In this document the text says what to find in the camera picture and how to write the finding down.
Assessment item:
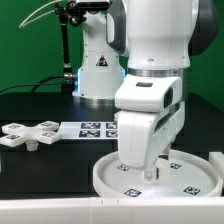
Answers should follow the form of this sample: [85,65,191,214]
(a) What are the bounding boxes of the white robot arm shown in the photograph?
[77,0,218,180]

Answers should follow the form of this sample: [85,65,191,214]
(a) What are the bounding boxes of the white round table top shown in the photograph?
[93,150,223,198]

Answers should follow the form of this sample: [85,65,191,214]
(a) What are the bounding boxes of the white marker sheet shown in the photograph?
[58,122,118,140]

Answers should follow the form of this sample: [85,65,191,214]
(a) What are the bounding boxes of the black cables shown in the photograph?
[0,75,68,96]

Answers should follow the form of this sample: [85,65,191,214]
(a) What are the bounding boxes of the white right side block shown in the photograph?
[209,152,224,187]

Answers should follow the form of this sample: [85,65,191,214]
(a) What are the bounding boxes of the white cross-shaped table base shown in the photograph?
[0,121,62,151]

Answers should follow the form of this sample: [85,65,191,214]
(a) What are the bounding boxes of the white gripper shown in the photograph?
[115,74,185,182]

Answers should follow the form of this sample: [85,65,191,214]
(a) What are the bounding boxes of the white cable loop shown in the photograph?
[18,0,68,30]

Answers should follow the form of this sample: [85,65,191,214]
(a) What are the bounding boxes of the white front barrier rail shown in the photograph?
[0,197,224,224]

